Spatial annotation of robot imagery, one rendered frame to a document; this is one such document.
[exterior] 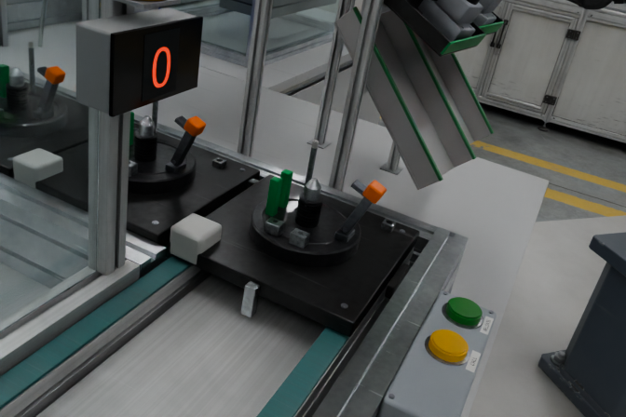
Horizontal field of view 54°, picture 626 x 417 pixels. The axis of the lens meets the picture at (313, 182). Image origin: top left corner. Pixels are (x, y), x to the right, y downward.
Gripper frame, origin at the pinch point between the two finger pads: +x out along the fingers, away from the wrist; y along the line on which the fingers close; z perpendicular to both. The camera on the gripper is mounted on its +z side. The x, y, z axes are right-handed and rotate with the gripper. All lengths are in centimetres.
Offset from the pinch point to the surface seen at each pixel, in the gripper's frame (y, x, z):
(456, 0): 2.4, 13.8, -2.5
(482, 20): -12.5, 15.7, -6.4
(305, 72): -60, 86, -26
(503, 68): -356, 129, -70
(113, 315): 53, 28, -30
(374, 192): 27.3, 12.2, -22.2
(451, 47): 5.4, 13.0, -8.3
